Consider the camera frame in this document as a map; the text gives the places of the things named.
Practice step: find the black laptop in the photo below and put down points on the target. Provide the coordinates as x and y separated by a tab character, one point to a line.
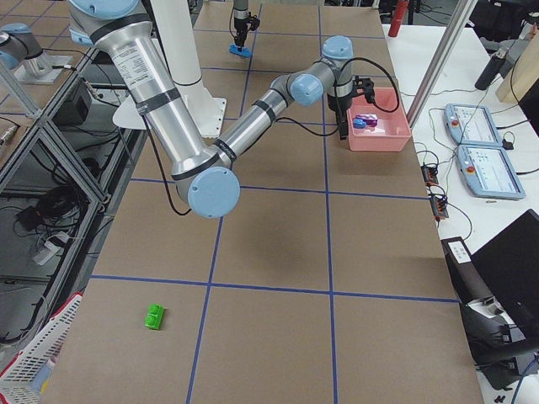
508	265

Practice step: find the black water bottle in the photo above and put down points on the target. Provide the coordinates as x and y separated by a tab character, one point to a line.
493	67

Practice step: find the orange black usb hub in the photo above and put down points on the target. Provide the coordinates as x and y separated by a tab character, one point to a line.
429	174

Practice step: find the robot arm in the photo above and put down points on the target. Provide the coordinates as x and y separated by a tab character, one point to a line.
203	173
238	7

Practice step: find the long blue toy block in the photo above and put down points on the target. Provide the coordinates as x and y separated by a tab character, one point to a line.
244	52

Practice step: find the green toy block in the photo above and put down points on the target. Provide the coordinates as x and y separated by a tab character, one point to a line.
154	317

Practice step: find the small blue toy block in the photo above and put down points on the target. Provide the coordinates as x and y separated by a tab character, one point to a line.
359	124

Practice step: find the white plastic basket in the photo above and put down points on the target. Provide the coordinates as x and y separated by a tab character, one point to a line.
26	376

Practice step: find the aluminium frame post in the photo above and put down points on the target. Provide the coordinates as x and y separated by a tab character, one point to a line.
447	42

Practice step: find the teach pendant near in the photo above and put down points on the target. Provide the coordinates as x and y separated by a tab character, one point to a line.
488	172

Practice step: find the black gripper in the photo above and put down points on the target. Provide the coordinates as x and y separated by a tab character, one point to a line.
338	103
239	27

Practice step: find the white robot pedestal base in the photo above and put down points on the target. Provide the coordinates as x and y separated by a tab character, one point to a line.
193	54

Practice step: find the pink plastic box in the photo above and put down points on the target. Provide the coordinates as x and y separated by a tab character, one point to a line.
392	131

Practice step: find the purple sloped toy block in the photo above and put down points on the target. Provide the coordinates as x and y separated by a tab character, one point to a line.
370	119

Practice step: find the red cylinder bottle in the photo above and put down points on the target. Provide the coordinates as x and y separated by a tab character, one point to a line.
398	17

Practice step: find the teach pendant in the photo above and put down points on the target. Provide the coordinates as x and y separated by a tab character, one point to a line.
488	172
471	125

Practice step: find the teach pendant far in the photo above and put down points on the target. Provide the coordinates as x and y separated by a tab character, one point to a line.
471	125

